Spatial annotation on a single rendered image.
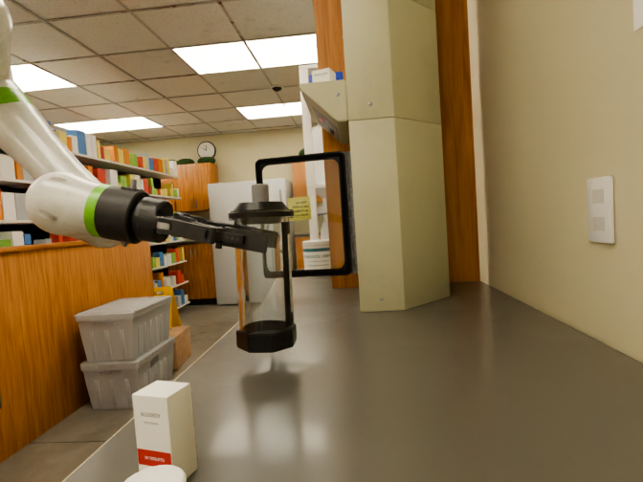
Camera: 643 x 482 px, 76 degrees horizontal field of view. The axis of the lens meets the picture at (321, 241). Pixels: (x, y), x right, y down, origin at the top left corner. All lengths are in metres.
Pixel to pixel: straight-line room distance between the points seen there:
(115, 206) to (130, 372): 2.44
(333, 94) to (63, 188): 0.62
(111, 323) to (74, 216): 2.34
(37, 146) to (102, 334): 2.24
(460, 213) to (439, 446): 1.04
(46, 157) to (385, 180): 0.72
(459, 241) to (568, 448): 1.00
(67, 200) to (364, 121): 0.65
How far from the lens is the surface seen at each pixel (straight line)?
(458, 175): 1.44
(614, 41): 0.87
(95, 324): 3.15
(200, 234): 0.65
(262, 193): 0.69
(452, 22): 1.55
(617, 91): 0.85
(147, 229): 0.73
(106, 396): 3.27
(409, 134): 1.09
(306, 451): 0.48
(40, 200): 0.80
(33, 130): 1.05
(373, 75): 1.08
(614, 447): 0.53
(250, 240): 0.65
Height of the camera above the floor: 1.18
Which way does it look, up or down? 3 degrees down
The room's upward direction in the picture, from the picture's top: 4 degrees counter-clockwise
